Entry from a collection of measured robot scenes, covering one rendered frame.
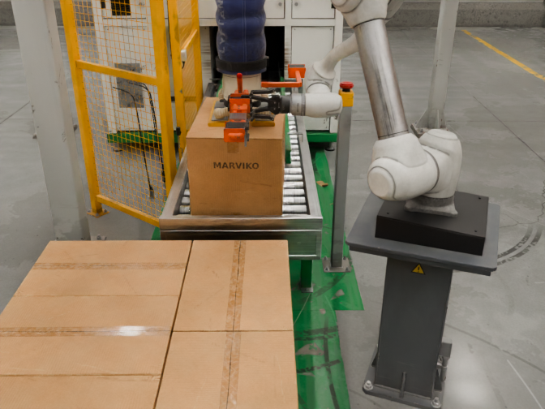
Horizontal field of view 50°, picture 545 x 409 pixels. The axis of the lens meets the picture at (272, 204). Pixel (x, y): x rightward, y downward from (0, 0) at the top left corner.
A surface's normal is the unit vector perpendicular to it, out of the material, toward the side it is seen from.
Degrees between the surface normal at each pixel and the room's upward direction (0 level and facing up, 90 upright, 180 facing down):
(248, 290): 0
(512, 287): 0
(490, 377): 0
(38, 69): 90
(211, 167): 90
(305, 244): 90
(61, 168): 90
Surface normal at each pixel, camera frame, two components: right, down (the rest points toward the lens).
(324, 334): 0.00, -0.90
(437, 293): -0.35, 0.41
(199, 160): -0.04, 0.44
